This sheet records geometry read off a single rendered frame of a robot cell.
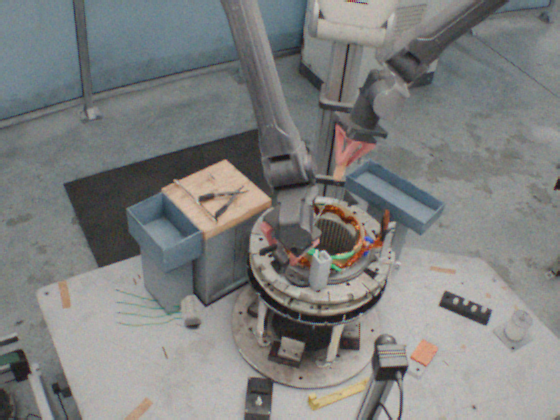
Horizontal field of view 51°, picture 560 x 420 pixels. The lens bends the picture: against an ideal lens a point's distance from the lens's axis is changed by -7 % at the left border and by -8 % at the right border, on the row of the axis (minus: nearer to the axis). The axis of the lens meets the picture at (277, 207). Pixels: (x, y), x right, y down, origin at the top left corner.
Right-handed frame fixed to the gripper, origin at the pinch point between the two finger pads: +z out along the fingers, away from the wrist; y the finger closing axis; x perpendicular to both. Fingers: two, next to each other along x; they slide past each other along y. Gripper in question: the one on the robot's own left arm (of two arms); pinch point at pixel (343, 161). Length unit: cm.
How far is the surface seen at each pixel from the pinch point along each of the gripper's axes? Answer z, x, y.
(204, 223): 31.5, 20.2, -12.2
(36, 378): 84, 19, -45
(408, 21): 3, 191, 176
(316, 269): 20.2, -9.3, -2.2
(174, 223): 39, 30, -14
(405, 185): 13.9, 17.0, 39.9
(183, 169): 106, 167, 58
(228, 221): 29.7, 19.0, -7.0
